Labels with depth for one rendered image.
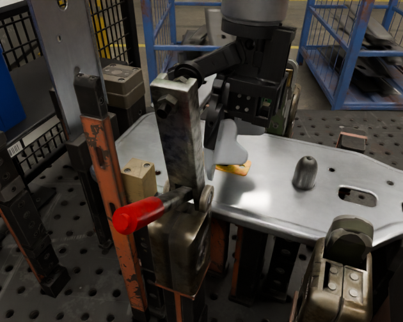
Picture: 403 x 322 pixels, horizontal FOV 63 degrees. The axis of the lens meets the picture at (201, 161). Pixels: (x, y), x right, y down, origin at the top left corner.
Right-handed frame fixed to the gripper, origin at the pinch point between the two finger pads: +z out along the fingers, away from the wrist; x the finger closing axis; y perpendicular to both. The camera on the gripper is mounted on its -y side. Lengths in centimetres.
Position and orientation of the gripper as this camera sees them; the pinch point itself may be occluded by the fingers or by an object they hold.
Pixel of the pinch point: (218, 158)
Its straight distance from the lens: 50.3
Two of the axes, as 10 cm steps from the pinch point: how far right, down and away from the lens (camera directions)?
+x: 4.0, -4.8, 7.8
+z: -0.7, 8.3, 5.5
